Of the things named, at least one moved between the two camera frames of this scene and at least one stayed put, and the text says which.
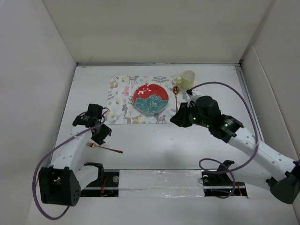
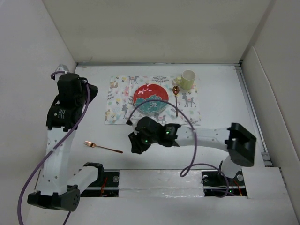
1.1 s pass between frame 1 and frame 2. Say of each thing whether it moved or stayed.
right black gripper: moved
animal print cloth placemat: stayed
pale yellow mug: stayed
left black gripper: moved
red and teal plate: stayed
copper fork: stayed
